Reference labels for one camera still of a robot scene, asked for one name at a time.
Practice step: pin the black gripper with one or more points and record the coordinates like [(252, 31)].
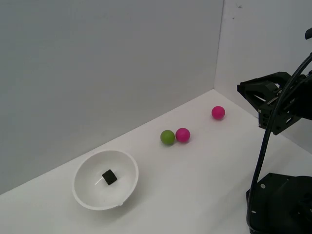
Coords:
[(280, 119)]

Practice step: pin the small black box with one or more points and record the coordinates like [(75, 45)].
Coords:
[(109, 177)]

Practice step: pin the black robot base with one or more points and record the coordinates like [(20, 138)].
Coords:
[(285, 207)]

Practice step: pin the white bowl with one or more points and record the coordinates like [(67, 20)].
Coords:
[(104, 180)]

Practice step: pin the pink ball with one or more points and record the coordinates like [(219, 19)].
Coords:
[(218, 112), (182, 134)]

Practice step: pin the green ball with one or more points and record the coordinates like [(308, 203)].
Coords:
[(167, 137)]

